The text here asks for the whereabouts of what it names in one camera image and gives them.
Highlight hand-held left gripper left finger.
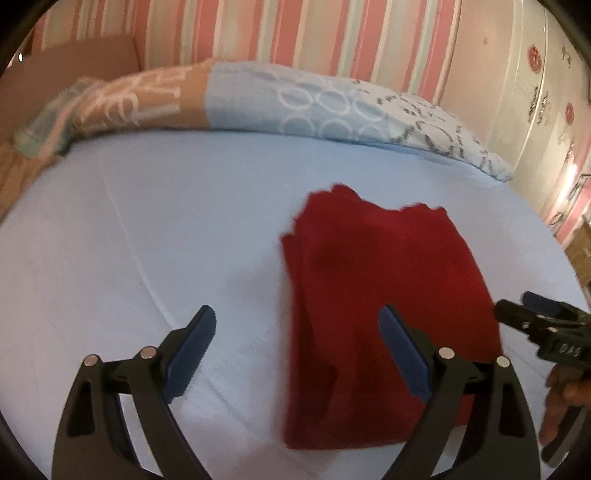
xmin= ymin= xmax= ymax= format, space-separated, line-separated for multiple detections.
xmin=52 ymin=305 xmax=217 ymax=480

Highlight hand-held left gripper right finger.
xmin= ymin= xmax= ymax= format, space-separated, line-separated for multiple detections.
xmin=379 ymin=305 xmax=542 ymax=480

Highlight white wardrobe with flower decals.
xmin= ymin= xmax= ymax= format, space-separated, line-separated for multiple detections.
xmin=438 ymin=0 xmax=591 ymax=234

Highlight light blue bed sheet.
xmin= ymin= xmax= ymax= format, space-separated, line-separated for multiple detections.
xmin=0 ymin=129 xmax=591 ymax=480

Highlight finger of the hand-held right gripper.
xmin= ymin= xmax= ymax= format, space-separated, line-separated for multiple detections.
xmin=522 ymin=291 xmax=585 ymax=324
xmin=493 ymin=299 xmax=555 ymax=344

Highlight red knitted sweater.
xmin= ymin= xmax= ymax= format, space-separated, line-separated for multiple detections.
xmin=279 ymin=184 xmax=505 ymax=450

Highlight plaid pastel cloth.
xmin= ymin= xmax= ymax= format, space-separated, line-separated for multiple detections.
xmin=13 ymin=76 xmax=95 ymax=158

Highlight brown cardboard box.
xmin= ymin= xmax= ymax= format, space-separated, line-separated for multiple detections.
xmin=566 ymin=228 xmax=591 ymax=289

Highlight person's right hand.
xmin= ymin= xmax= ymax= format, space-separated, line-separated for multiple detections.
xmin=539 ymin=364 xmax=583 ymax=448

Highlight patterned blue orange pillow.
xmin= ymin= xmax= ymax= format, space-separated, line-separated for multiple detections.
xmin=69 ymin=60 xmax=515 ymax=184

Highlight brown cardboard board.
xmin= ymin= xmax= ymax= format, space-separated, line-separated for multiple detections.
xmin=0 ymin=34 xmax=145 ymax=145

